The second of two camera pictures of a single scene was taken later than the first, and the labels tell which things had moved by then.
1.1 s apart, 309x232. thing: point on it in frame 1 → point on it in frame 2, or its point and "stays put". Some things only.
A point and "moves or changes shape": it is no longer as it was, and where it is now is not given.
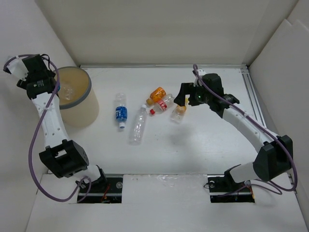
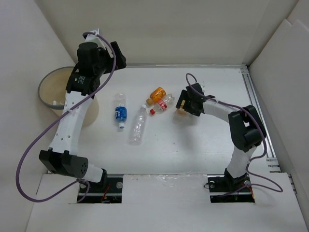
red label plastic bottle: (162, 105) stays put
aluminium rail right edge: (252, 94) stays put
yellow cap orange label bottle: (178, 113) moves or changes shape
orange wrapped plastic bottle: (156, 95) stays put
